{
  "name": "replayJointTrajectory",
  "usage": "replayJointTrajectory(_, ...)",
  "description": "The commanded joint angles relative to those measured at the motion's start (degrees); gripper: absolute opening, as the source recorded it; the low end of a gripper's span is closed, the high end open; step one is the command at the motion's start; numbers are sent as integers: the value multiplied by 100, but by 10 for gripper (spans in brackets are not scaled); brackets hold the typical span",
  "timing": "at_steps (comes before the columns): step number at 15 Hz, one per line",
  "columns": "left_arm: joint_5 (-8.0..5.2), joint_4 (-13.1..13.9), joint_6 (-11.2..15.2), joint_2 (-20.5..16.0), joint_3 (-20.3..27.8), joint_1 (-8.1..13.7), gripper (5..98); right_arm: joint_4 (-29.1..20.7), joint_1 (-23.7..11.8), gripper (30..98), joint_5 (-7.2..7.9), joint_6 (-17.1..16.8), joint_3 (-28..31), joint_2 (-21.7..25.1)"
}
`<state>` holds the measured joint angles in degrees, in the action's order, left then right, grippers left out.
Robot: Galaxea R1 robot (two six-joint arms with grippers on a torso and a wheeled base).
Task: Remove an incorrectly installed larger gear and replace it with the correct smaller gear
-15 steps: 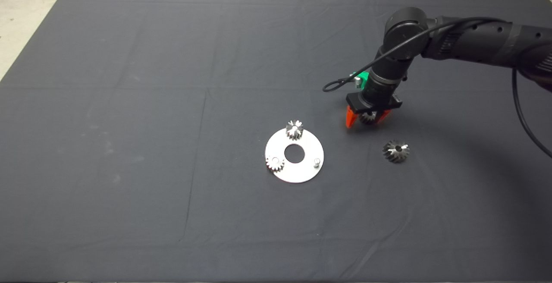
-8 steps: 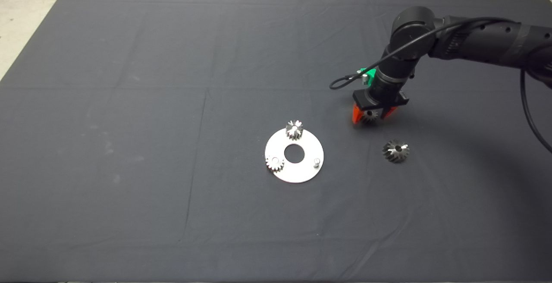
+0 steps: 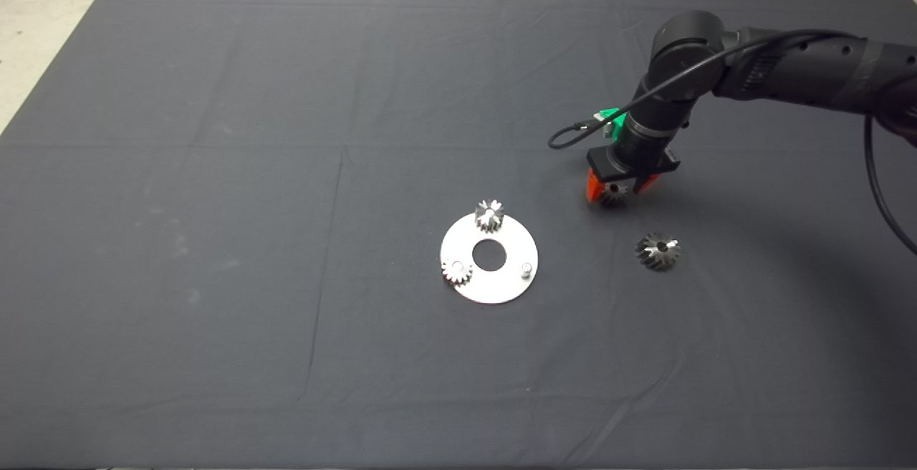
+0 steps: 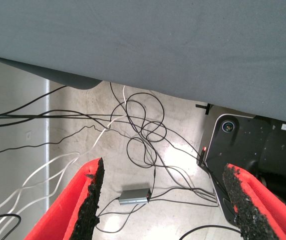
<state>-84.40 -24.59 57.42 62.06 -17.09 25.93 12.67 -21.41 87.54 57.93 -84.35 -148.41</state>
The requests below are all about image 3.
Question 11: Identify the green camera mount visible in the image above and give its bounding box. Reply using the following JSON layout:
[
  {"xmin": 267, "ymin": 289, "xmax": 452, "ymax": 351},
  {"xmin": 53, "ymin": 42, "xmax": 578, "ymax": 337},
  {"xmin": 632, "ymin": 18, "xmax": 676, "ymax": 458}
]
[{"xmin": 597, "ymin": 107, "xmax": 625, "ymax": 143}]

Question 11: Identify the large steel gear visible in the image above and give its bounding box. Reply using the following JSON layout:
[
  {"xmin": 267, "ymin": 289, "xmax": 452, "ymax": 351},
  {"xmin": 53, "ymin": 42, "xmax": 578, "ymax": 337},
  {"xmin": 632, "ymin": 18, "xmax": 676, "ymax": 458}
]
[{"xmin": 635, "ymin": 232, "xmax": 682, "ymax": 272}]

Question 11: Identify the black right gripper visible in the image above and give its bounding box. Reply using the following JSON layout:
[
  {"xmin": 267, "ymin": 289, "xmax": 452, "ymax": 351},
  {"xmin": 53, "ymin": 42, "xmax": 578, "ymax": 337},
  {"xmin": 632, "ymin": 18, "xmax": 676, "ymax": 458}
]
[{"xmin": 585, "ymin": 144, "xmax": 680, "ymax": 203}]

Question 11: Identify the round metal plate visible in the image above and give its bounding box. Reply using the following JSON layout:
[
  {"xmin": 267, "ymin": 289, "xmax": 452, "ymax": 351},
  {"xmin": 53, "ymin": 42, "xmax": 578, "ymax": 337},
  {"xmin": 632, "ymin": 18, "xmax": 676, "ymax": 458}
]
[{"xmin": 440, "ymin": 212, "xmax": 539, "ymax": 306}]

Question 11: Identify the dark grey table cloth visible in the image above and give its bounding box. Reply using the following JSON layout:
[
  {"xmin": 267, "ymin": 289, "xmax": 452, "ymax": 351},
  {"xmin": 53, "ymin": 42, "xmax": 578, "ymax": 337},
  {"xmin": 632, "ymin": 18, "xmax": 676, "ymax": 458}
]
[{"xmin": 0, "ymin": 0, "xmax": 917, "ymax": 470}]

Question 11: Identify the black camera cable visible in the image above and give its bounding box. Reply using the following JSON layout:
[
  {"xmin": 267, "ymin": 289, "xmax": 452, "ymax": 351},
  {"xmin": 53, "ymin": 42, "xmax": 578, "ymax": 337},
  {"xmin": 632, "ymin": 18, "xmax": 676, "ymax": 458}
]
[{"xmin": 548, "ymin": 29, "xmax": 917, "ymax": 256}]

